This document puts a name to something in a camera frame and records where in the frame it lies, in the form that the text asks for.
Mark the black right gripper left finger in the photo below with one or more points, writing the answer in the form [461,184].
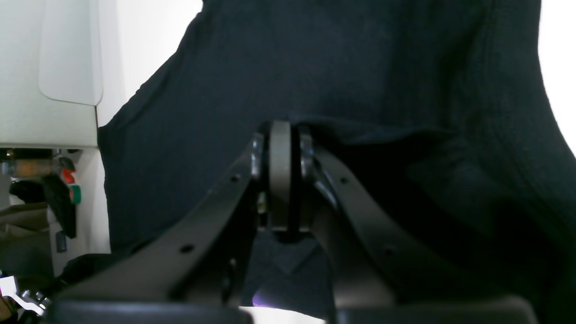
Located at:
[193,273]

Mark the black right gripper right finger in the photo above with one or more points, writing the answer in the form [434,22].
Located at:
[381,273]

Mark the black T-shirt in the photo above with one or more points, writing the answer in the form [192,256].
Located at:
[438,107]

